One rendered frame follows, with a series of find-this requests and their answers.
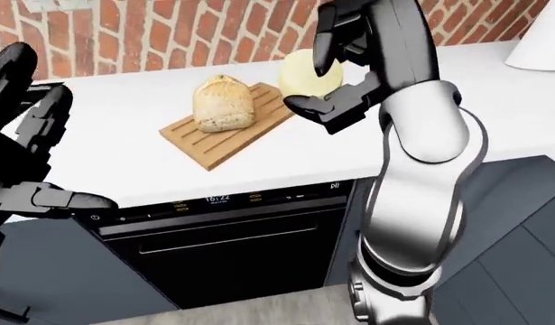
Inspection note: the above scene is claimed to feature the dark grey base cabinet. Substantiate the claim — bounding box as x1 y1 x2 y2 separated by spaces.
0 218 179 325

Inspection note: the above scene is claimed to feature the pale yellow round cheese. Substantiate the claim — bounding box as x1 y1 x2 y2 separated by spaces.
277 49 345 100

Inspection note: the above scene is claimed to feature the white conical object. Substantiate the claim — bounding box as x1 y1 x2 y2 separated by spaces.
504 0 555 73

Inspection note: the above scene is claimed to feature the dark grey cabinet with drawers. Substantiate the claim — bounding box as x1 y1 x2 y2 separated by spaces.
324 154 555 325

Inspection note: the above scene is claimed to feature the brown crusty bread slice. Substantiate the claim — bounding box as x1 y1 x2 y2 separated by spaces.
192 74 255 134

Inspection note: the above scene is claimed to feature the black built-in oven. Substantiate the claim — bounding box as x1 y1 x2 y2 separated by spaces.
71 179 356 311

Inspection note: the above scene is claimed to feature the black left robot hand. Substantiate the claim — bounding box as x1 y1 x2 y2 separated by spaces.
0 41 120 262

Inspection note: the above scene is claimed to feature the wooden grooved cutting board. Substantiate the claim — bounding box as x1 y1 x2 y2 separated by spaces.
158 81 297 172

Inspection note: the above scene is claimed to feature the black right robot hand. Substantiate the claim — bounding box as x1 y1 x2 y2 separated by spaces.
283 0 441 136

